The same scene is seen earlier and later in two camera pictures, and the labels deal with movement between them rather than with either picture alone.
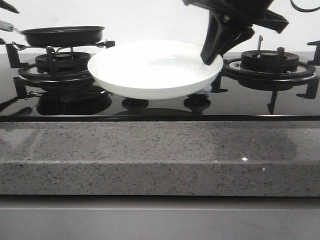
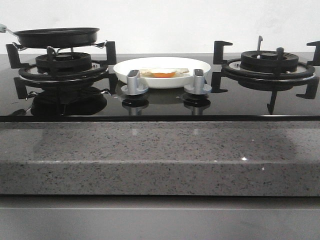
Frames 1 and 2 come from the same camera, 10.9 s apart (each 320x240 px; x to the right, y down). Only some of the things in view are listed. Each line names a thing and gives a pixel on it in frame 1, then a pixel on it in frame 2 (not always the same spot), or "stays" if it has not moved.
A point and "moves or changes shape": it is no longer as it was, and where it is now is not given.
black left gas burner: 62,62 stays
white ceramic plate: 155,69 moves or changes shape
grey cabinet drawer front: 156,217 stays
